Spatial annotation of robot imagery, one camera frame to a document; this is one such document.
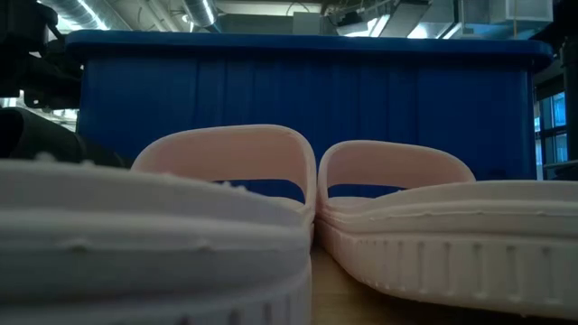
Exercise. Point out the black metal pole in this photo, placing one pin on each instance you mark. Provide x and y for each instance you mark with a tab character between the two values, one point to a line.
570	113

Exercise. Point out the blue plastic bin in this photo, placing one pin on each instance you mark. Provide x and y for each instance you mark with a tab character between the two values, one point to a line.
271	90

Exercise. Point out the pink slide sandal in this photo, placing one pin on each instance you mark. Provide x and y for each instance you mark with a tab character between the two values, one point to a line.
135	248
451	253

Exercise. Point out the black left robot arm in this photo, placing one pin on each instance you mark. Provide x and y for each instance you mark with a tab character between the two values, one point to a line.
18	27

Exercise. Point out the silver ceiling duct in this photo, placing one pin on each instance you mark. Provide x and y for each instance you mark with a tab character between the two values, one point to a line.
201	11
77	11

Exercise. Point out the black slide sandal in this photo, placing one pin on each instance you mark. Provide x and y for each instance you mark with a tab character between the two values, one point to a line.
45	140

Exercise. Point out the blue lit window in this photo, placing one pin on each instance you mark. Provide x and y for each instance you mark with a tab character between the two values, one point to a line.
553	122

